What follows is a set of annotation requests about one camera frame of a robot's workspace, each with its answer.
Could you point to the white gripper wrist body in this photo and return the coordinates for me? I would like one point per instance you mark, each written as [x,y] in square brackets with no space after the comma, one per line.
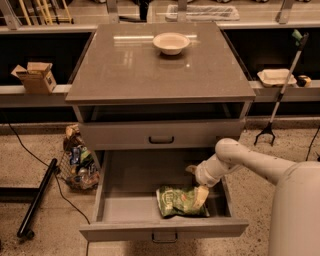
[202,175]

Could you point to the grey drawer cabinet with countertop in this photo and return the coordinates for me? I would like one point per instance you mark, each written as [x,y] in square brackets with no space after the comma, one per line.
[124,78]

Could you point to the clear plastic tray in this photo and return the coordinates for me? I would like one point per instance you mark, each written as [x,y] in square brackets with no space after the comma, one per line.
[197,13]

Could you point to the green jalapeno chip bag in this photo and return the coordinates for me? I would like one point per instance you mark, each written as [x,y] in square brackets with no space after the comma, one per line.
[178,201]

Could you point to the wire basket of snacks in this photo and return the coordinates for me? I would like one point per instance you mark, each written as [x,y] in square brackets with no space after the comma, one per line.
[77,166]

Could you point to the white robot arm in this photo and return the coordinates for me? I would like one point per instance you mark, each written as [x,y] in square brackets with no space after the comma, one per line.
[295,216]

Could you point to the yellow black tape roll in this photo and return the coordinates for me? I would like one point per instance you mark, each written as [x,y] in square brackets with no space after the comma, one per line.
[303,81]

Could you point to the open cardboard box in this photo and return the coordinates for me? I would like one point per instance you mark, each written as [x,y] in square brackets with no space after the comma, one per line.
[37,77]

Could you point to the white takeout food container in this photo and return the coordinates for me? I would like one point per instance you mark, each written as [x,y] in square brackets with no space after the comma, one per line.
[275,77]

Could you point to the yellow wooden sticks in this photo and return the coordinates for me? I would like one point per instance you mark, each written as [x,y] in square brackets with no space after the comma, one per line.
[44,12]

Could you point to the white paper bowl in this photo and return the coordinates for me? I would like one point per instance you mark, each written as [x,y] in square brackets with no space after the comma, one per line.
[171,43]

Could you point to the closed grey upper drawer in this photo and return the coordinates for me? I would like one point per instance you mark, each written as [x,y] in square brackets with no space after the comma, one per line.
[158,135]

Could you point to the open grey middle drawer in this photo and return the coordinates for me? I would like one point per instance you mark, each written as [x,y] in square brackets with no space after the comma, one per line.
[126,205]

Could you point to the reacher grabber tool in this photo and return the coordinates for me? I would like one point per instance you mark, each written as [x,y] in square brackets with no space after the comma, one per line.
[300,41]

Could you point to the black pole on wheels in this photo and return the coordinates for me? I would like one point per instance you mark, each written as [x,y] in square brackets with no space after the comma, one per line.
[25,230]

